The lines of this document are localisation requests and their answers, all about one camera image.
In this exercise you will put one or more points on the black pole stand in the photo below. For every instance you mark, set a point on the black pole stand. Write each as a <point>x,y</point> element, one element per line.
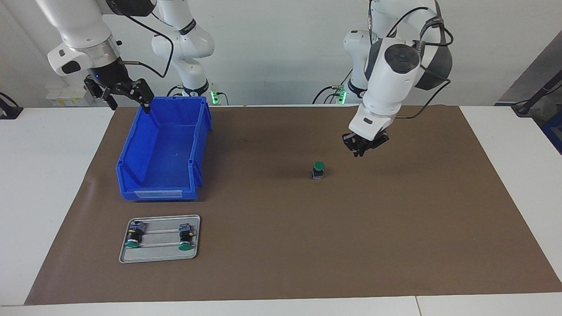
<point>522,109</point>

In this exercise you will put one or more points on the brown table mat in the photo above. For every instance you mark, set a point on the brown table mat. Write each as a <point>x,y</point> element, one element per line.
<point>351,241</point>

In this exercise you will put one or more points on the green button with white block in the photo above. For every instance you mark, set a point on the green button with white block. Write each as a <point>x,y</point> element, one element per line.
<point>186,239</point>

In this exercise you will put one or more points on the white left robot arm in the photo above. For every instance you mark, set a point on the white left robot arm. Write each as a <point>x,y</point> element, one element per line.
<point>390,83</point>

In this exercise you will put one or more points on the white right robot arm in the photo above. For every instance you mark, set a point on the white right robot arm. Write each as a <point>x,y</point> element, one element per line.
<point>83,26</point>

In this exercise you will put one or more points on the black clamp base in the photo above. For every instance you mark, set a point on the black clamp base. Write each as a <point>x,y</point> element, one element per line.
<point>9,109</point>

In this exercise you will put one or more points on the blue crate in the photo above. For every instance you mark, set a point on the blue crate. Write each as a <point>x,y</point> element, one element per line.
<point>554,131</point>

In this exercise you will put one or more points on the silver metal tray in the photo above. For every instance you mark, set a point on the silver metal tray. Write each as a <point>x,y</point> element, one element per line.
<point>160,254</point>

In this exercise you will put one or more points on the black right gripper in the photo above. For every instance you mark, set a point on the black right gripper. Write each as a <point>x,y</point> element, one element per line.
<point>107,74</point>

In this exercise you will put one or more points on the white wall socket box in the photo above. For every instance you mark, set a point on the white wall socket box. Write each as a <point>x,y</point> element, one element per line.
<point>61,96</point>

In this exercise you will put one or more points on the blue plastic storage bin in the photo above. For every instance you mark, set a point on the blue plastic storage bin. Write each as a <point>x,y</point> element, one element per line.
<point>162,149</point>

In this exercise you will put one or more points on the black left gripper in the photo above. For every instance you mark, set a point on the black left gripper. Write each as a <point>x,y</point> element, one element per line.
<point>366,144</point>

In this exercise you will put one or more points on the green push button switch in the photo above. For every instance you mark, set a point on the green push button switch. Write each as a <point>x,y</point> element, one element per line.
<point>318,166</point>
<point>134,237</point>

